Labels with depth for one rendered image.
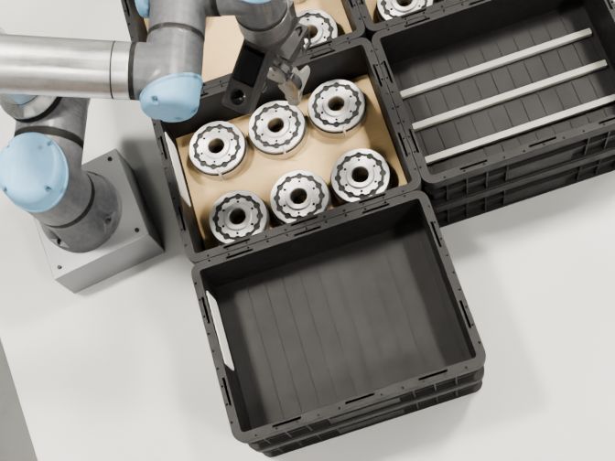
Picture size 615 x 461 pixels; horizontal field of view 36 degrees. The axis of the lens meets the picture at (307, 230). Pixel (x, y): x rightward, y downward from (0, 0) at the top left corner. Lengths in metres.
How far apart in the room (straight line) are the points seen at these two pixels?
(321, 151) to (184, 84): 0.52
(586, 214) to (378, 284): 0.42
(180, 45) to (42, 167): 0.44
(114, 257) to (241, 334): 0.31
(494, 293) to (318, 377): 0.36
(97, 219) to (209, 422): 0.41
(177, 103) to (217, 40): 0.63
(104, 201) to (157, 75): 0.54
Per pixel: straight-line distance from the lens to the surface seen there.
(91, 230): 1.72
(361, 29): 1.68
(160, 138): 1.67
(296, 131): 1.68
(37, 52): 1.26
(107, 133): 1.96
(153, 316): 1.80
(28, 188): 1.60
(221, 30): 1.85
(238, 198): 1.65
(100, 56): 1.24
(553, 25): 1.79
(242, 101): 1.41
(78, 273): 1.79
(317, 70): 1.69
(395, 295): 1.59
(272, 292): 1.61
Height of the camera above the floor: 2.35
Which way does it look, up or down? 68 degrees down
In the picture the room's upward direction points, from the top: 25 degrees counter-clockwise
